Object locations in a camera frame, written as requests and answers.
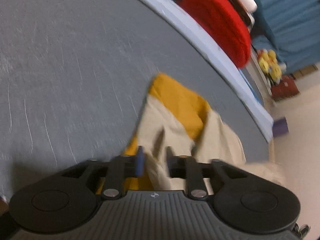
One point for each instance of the dark red bag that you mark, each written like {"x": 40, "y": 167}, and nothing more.
{"x": 285, "y": 87}

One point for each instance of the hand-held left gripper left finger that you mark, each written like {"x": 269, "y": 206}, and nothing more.
{"x": 140, "y": 161}

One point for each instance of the grey quilted mattress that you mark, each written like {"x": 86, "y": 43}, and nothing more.
{"x": 75, "y": 67}

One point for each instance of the purple box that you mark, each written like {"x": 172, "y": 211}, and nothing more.
{"x": 280, "y": 127}

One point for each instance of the light blue folded sheet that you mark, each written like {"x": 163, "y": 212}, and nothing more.
{"x": 200, "y": 47}

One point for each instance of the blue curtain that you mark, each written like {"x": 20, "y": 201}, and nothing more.
{"x": 287, "y": 17}

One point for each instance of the red folded blanket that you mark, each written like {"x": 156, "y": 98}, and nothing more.
{"x": 217, "y": 17}

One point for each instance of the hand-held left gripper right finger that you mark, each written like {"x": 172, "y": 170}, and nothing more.
{"x": 170, "y": 163}

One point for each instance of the beige and mustard hooded jacket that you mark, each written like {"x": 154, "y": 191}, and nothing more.
{"x": 175, "y": 130}

